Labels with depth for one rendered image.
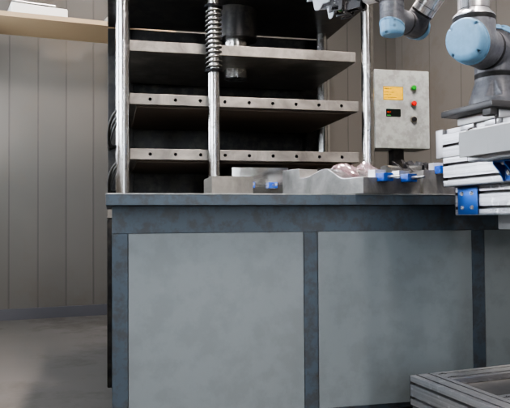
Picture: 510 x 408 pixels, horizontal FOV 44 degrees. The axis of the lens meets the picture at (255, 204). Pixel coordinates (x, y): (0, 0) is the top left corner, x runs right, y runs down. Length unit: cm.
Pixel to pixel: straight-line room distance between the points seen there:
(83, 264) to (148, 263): 292
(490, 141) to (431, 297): 81
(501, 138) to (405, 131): 166
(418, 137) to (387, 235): 116
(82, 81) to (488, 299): 355
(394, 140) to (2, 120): 292
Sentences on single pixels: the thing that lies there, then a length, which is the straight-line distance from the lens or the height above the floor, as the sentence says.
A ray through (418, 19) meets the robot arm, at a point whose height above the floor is 134.
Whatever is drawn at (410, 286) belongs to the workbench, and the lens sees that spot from 233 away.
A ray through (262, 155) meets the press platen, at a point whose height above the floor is 102.
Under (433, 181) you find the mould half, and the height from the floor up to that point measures 85.
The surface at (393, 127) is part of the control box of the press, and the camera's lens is 331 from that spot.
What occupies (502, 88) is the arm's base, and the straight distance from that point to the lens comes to 196.
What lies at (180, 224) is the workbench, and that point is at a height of 70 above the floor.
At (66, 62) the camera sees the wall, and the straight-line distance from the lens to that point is 510.
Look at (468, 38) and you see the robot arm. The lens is 187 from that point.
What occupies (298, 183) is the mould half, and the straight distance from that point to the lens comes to 246.
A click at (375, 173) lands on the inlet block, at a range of 219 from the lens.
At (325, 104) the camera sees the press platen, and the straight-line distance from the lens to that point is 312.
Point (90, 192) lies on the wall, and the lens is 498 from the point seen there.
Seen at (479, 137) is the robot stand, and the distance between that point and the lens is 177.
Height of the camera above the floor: 71
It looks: 1 degrees up
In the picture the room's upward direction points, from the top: straight up
